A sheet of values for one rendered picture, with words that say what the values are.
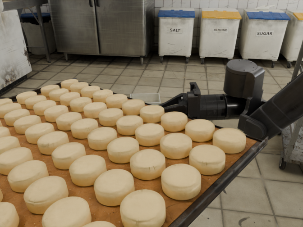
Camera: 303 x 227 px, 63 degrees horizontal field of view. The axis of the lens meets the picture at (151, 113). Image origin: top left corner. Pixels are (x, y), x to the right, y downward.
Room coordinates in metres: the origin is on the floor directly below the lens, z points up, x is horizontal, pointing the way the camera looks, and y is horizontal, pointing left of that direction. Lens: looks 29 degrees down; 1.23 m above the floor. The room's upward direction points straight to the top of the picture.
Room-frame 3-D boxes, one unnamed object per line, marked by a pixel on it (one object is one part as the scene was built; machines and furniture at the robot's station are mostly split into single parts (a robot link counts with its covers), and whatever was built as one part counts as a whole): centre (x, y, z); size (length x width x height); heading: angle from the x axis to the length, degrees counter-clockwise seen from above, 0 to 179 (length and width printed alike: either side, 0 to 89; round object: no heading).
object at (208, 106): (0.48, -0.12, 0.98); 0.07 x 0.07 x 0.10; 0
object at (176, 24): (4.08, -0.39, 0.38); 0.64 x 0.54 x 0.77; 174
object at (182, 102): (0.48, -0.05, 0.96); 0.09 x 0.07 x 0.07; 90
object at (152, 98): (2.22, 0.06, 0.08); 0.30 x 0.22 x 0.16; 92
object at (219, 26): (3.99, -1.03, 0.38); 0.64 x 0.54 x 0.77; 172
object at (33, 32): (4.50, 1.98, 0.33); 0.54 x 0.53 x 0.66; 81
